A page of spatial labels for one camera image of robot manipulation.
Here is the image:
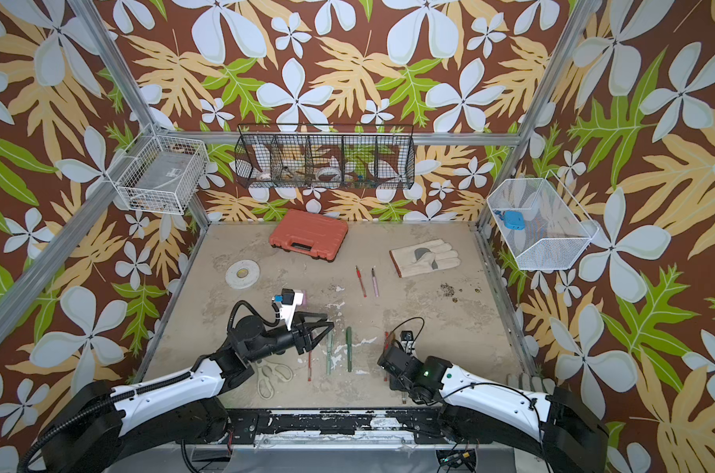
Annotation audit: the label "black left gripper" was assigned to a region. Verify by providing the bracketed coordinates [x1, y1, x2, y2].
[247, 310, 333, 367]

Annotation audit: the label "red brown pen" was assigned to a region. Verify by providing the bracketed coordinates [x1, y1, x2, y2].
[382, 331, 391, 382]

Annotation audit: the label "red gel pen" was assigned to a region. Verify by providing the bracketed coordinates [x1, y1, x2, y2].
[356, 265, 367, 298]

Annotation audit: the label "pink marker pen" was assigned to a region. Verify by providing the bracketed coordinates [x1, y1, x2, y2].
[371, 267, 380, 298]

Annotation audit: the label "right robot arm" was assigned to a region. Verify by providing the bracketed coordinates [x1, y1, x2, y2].
[377, 345, 609, 472]

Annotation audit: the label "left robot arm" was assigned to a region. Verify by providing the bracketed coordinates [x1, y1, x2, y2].
[17, 311, 334, 472]

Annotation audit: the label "light green pen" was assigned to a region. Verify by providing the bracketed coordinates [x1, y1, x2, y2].
[326, 330, 334, 376]

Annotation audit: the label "dark green pen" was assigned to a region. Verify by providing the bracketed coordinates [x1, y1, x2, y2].
[345, 326, 353, 372]

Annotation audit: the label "red plastic tool case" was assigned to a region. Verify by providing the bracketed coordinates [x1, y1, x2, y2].
[269, 210, 349, 262]

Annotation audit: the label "white tape roll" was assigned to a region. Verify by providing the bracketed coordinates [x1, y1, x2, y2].
[225, 259, 261, 291]

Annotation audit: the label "white canvas work glove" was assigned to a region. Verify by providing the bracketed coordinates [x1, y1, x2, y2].
[389, 240, 461, 278]

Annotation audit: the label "blue object in basket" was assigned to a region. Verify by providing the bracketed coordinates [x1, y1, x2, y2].
[497, 210, 526, 231]

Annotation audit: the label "white mesh basket right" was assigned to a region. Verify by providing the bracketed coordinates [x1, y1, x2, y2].
[487, 171, 599, 272]

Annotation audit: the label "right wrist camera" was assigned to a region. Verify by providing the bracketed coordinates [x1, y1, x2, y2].
[399, 330, 416, 356]

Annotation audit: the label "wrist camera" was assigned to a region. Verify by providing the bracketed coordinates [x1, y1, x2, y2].
[272, 289, 306, 330]
[399, 330, 416, 356]

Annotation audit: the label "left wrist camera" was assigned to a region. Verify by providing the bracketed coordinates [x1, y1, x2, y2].
[272, 289, 306, 330]

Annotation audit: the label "black camera cable right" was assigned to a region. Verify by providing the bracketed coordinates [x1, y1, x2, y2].
[389, 316, 426, 347]

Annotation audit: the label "beige handled scissors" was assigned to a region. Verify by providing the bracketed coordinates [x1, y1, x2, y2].
[256, 360, 294, 400]

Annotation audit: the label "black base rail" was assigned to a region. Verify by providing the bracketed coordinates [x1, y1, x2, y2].
[227, 407, 446, 447]

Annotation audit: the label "black wire basket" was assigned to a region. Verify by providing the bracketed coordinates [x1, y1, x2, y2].
[231, 123, 417, 189]

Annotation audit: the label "white wire basket left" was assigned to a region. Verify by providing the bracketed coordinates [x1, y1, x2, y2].
[107, 125, 209, 215]

